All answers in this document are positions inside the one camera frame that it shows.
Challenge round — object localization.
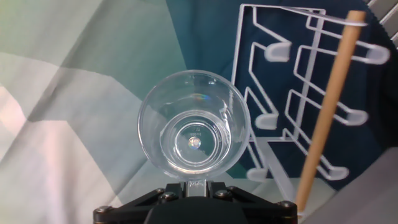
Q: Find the teal white gradient tablecloth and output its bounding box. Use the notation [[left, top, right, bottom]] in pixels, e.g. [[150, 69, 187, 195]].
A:
[[0, 0, 398, 224]]

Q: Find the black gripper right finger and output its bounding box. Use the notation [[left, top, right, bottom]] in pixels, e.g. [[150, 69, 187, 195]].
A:
[[207, 182, 298, 223]]

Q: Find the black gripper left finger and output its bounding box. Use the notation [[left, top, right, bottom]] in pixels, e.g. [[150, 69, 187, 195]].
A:
[[93, 182, 188, 223]]

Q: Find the white wire cup rack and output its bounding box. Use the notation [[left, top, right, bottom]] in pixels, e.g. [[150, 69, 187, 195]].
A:
[[230, 3, 391, 215]]

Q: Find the clear plastic cup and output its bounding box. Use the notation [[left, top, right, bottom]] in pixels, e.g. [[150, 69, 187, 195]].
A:
[[137, 69, 251, 182]]

